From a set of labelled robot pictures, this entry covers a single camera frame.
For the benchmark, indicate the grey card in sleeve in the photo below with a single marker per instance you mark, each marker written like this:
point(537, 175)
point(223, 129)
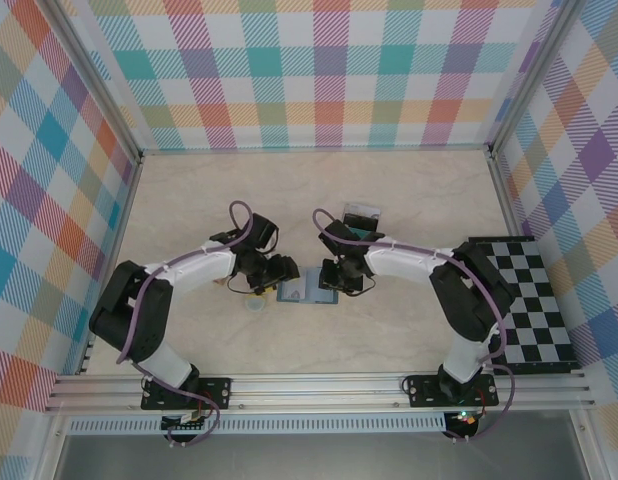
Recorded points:
point(295, 290)

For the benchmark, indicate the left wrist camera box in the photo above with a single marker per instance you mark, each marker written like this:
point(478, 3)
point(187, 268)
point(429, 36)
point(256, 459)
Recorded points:
point(263, 231)

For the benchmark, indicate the small circuit board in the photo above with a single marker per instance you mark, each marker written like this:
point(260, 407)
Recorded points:
point(186, 422)
point(464, 420)

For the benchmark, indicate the aluminium frame bottom rail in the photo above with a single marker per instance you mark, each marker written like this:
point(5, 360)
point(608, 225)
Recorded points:
point(314, 150)

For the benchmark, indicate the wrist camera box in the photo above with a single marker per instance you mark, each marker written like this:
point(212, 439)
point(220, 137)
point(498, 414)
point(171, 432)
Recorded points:
point(263, 231)
point(336, 234)

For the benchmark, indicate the teal credit card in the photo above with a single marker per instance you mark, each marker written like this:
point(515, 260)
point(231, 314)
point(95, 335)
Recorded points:
point(361, 233)

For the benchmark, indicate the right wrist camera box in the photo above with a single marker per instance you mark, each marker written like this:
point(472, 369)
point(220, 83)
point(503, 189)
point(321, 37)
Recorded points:
point(336, 234)

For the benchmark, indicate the long aluminium mounting rail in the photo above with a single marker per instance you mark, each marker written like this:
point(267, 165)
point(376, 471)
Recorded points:
point(314, 390)

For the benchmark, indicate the pink toy microphone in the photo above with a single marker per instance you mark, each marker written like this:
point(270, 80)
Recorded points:
point(254, 304)

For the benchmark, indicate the teal card holder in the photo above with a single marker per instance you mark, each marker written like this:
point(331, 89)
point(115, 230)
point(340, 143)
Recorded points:
point(316, 295)

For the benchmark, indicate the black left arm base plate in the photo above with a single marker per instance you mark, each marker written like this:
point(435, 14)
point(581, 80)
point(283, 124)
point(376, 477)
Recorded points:
point(214, 392)

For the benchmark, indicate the aluminium frame post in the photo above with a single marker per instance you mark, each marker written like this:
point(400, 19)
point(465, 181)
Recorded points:
point(534, 75)
point(96, 85)

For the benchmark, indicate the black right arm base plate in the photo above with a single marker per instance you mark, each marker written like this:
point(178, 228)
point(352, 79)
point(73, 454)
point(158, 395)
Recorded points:
point(424, 390)

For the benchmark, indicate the black grey checkerboard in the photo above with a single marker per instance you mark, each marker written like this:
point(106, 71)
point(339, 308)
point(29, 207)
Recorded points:
point(534, 300)

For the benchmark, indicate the black credit card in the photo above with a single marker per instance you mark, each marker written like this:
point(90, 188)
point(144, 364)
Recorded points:
point(359, 221)

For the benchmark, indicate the wooden cube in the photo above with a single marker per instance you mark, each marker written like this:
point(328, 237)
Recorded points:
point(220, 283)

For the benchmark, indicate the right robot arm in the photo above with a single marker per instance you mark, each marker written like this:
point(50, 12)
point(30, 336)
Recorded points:
point(469, 300)

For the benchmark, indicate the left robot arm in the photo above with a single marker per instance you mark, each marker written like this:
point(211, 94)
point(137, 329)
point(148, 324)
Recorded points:
point(134, 320)

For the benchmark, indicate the aluminium frame side rail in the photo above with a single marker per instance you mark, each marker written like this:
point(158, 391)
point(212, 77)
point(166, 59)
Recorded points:
point(506, 200)
point(116, 250)

